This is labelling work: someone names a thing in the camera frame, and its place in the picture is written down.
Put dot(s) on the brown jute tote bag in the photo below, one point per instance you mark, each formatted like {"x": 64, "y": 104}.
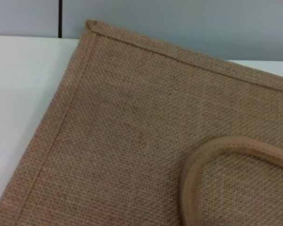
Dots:
{"x": 132, "y": 131}

